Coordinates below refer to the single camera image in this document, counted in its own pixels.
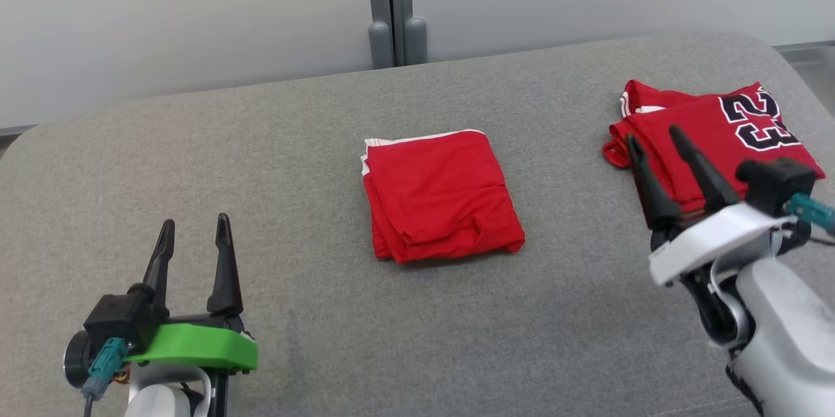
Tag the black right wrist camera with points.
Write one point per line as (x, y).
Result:
(776, 182)

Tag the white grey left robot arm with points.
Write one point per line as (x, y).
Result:
(163, 397)

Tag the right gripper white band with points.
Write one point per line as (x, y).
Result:
(711, 241)

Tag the grey aluminium partition post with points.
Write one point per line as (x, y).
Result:
(409, 6)
(379, 6)

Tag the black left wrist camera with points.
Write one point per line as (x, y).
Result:
(117, 316)

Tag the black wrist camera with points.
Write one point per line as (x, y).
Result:
(776, 182)
(117, 316)

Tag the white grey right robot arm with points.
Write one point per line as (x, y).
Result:
(783, 339)

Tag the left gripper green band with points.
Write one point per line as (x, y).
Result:
(196, 345)

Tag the red shorts white trim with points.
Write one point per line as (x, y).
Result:
(443, 195)

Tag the red basketball jersey number 23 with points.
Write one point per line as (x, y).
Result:
(704, 123)

